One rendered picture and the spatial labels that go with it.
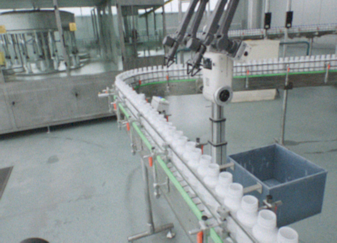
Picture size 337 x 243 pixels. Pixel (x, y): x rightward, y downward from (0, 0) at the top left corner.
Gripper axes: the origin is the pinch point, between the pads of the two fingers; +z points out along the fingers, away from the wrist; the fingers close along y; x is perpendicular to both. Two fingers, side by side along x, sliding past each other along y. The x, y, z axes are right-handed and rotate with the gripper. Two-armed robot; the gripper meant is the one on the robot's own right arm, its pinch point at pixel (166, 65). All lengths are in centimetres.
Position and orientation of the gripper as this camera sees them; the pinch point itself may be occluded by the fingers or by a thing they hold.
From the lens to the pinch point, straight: 212.4
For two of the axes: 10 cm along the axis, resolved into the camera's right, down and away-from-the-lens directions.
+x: 8.2, 2.9, 4.9
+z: -4.1, 9.0, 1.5
